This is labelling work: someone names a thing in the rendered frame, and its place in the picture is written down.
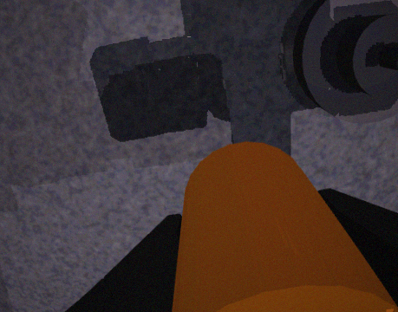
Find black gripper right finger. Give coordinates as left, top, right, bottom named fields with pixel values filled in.
left=318, top=188, right=398, bottom=306

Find orange cylinder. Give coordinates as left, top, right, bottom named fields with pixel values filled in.
left=172, top=141, right=398, bottom=312

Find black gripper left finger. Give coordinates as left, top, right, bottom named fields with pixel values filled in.
left=66, top=214, right=181, bottom=312

